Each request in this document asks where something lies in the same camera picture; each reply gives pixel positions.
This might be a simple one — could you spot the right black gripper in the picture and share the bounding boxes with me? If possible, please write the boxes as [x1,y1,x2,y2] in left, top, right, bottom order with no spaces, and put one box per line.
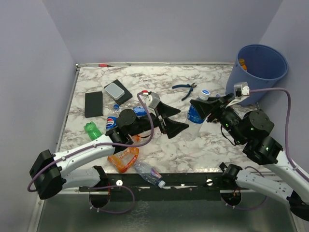
[191,92,247,144]

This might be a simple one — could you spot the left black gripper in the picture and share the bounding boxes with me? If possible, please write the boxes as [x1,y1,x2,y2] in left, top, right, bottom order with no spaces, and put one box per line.
[129,101,189,138]

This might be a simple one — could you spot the clear bottle blue label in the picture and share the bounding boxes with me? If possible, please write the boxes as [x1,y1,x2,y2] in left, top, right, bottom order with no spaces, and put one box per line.
[185,89,211,141]

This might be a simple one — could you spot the crushed bottle blue cap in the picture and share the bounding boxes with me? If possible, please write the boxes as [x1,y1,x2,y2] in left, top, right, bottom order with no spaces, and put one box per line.
[112,104,147,118]

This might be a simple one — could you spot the small orange juice bottle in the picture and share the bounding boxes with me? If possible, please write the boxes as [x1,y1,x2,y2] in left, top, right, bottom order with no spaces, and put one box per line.
[239,58,247,71]

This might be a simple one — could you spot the Pepsi label bottle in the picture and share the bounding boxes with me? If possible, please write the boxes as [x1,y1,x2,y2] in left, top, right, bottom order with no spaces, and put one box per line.
[105,116,118,131]

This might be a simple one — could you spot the small clear water bottle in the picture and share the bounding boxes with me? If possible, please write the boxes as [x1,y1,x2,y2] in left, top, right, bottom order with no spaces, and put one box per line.
[133,161,166,189]

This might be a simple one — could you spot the blue plastic bin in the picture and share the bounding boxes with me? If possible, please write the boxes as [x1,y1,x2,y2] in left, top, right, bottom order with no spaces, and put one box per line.
[225,44,288,95]

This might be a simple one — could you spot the clear bottle orange pattern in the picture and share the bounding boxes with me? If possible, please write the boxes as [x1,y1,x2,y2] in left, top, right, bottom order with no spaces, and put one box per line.
[131,135,141,144]

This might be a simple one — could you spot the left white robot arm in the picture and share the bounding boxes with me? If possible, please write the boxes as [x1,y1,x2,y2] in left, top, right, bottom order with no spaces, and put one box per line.
[29,102,189,200]

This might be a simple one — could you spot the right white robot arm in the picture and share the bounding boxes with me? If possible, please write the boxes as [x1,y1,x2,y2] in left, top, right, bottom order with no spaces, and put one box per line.
[190,94,309,220]

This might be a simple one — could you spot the black flat box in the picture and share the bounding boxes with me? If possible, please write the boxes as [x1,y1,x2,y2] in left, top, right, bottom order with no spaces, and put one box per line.
[104,79,133,105]

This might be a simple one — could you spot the white grey router box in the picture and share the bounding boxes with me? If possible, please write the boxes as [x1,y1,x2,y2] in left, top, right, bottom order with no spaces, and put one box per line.
[104,83,125,100]

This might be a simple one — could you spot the crushed orange label bottle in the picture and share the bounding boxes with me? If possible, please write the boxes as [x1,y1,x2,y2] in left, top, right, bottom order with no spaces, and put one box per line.
[107,147,140,173]

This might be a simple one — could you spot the black foam block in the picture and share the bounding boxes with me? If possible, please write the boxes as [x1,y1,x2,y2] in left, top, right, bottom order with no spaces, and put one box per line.
[84,91,103,118]

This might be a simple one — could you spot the green bear shaped bottle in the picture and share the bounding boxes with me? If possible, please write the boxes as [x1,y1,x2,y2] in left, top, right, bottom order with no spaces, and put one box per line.
[84,121,102,141]

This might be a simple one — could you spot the red marker pen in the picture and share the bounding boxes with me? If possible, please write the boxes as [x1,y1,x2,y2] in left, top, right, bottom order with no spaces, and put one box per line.
[98,64,113,67]

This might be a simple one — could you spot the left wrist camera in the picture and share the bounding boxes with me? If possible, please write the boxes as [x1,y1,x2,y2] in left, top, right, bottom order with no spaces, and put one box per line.
[142,90,160,109]

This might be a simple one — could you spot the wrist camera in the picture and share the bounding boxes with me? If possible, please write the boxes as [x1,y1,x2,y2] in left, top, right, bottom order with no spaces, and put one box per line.
[234,82,250,98]
[142,90,160,109]

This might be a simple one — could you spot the blue handled pliers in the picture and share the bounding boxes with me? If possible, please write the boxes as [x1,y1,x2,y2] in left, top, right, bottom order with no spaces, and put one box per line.
[172,83,197,102]

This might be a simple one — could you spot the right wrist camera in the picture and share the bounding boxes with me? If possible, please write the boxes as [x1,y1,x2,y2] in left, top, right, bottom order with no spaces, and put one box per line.
[234,82,250,98]

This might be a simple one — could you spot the black mounting rail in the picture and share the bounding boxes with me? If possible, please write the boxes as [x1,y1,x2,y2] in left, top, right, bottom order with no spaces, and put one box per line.
[79,164,251,203]

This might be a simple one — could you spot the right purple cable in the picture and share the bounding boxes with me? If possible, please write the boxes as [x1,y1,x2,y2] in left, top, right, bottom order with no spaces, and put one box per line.
[225,87,309,211]

